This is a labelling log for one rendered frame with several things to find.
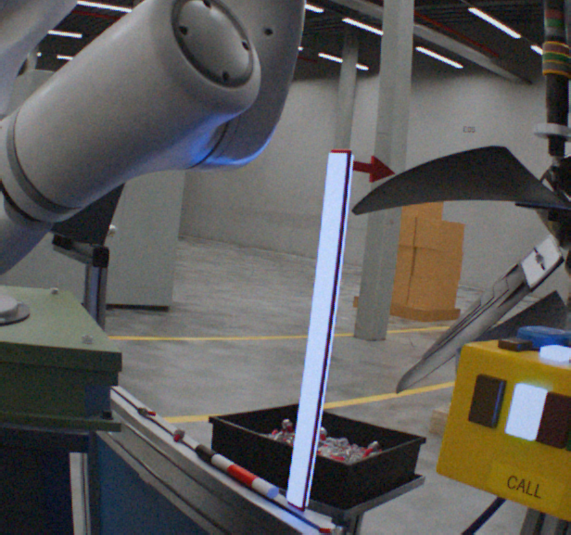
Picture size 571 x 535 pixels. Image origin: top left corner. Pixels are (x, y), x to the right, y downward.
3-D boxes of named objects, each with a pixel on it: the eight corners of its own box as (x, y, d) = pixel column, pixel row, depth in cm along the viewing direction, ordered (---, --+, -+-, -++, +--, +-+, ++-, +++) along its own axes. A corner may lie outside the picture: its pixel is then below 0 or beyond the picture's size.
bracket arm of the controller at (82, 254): (108, 268, 107) (110, 248, 106) (91, 267, 105) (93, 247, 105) (66, 251, 126) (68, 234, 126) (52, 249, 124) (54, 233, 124)
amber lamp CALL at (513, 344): (532, 350, 41) (534, 341, 40) (516, 352, 40) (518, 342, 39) (512, 346, 42) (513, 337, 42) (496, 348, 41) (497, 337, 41)
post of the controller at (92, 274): (104, 375, 107) (110, 248, 106) (87, 375, 106) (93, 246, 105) (97, 371, 110) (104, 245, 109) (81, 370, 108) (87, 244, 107)
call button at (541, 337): (577, 356, 42) (581, 330, 42) (548, 362, 40) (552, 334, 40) (535, 347, 45) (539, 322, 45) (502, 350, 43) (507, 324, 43)
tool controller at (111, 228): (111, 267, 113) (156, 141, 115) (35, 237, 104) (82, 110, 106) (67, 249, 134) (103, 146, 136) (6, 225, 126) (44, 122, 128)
